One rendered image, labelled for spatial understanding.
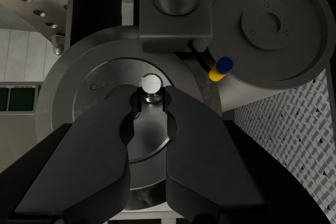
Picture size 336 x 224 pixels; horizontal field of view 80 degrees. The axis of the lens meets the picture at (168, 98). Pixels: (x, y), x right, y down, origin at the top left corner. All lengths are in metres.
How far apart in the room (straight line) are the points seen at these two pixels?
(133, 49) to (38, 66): 2.80
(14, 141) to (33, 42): 2.54
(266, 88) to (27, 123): 0.52
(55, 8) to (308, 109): 0.44
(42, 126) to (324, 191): 0.25
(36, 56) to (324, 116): 2.93
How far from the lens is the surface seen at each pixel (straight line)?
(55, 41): 0.57
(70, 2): 0.23
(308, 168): 0.26
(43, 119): 0.18
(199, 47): 0.16
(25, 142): 0.58
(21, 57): 3.04
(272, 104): 0.31
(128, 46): 0.17
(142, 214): 0.52
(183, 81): 0.16
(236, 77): 0.18
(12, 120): 0.60
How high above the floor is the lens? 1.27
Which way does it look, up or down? 10 degrees down
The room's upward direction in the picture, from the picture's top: 179 degrees clockwise
